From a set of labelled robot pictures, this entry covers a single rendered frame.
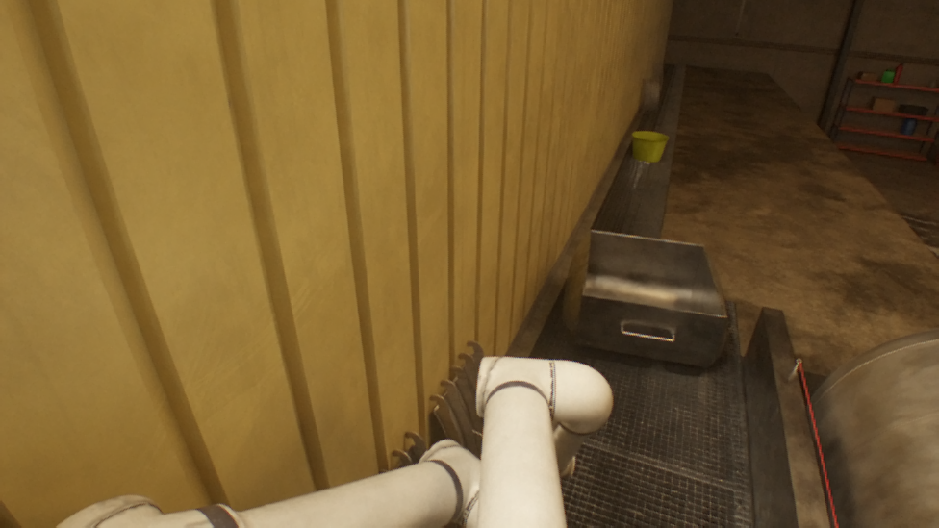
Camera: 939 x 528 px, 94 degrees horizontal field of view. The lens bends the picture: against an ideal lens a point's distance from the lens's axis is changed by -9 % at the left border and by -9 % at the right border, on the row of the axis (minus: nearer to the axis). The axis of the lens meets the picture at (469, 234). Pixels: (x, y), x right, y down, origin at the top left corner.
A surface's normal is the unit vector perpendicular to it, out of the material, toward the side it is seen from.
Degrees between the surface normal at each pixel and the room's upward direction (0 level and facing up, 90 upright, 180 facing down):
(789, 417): 0
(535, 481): 20
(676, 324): 92
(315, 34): 90
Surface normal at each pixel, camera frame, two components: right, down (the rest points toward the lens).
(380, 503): 0.65, -0.69
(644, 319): -0.26, 0.45
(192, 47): 0.92, 0.19
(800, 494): 0.01, -0.89
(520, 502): -0.07, -0.97
